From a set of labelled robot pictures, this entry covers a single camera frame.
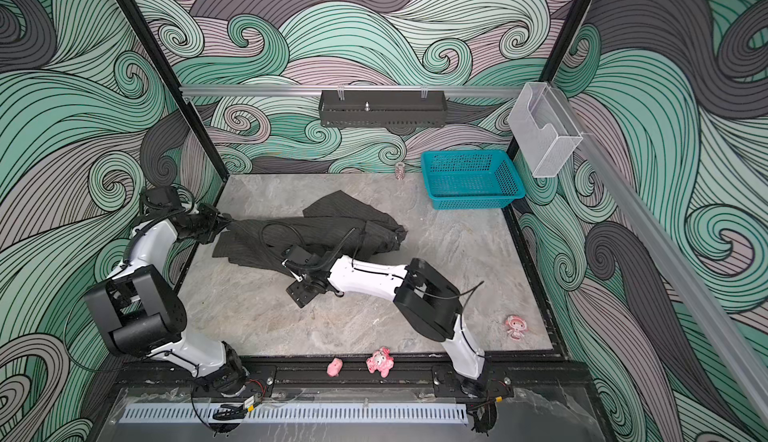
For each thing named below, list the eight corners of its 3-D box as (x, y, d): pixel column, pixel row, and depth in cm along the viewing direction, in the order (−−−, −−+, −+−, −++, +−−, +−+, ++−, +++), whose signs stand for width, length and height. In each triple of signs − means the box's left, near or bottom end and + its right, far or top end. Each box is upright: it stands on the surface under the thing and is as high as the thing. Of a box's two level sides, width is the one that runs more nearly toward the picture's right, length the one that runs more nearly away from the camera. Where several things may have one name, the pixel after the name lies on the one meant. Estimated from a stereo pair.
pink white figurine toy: (509, 339, 82) (513, 336, 79) (503, 319, 85) (507, 315, 82) (525, 340, 82) (530, 336, 79) (519, 319, 85) (524, 315, 83)
